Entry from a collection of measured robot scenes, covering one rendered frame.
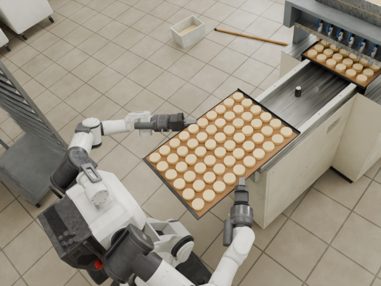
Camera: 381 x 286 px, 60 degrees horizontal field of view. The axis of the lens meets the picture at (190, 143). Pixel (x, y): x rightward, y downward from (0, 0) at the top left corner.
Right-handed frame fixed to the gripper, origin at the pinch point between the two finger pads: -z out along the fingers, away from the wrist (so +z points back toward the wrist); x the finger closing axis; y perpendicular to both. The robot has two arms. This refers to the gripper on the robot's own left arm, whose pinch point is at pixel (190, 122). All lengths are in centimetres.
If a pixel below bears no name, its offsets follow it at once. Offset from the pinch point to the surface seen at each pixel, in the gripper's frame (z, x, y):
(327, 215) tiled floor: -80, -100, -2
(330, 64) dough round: -71, -8, 46
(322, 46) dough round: -69, -8, 60
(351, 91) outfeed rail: -80, -11, 28
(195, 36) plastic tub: 29, -95, 192
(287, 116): -48, -17, 16
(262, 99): -34.7, -11.2, 23.9
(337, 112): -73, -19, 21
